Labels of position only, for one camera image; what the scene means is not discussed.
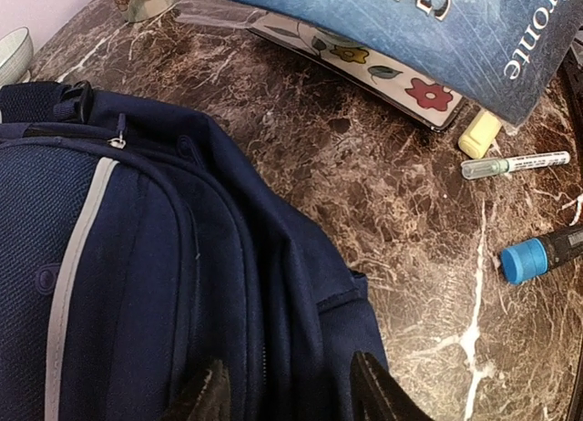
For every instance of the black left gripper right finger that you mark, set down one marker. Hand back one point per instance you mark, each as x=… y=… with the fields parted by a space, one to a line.
x=377 y=396

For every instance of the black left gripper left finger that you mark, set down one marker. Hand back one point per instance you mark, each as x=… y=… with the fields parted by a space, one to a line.
x=205 y=397

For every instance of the navy blue student backpack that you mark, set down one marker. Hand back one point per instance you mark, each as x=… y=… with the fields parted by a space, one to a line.
x=138 y=244

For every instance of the dark blue novel book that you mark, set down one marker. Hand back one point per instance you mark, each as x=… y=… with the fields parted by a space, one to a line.
x=500 y=53

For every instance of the black marker blue cap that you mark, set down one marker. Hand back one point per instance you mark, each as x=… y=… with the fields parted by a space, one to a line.
x=537 y=256

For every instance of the white marker pen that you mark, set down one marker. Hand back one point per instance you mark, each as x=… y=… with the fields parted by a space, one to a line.
x=490 y=167

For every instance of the yellow highlighter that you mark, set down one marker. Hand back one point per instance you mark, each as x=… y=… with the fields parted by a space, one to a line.
x=479 y=135

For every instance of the square floral plate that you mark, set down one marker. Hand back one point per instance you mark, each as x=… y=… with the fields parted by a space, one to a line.
x=413 y=93

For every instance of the celadon bowl at back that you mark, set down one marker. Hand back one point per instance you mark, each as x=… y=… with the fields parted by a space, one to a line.
x=17 y=52

